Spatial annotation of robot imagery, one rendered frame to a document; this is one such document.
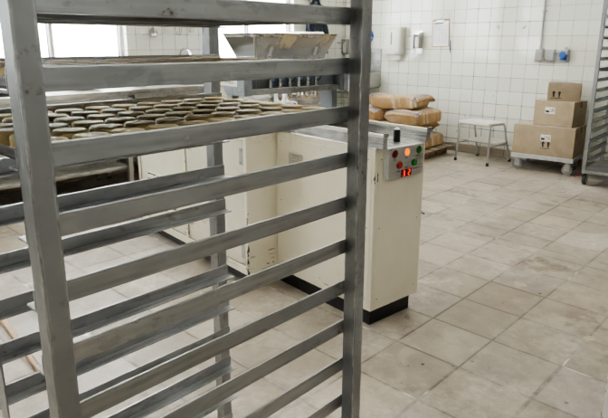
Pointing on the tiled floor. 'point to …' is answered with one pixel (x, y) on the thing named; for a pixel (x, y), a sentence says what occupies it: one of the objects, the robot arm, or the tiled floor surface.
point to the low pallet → (437, 150)
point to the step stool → (483, 137)
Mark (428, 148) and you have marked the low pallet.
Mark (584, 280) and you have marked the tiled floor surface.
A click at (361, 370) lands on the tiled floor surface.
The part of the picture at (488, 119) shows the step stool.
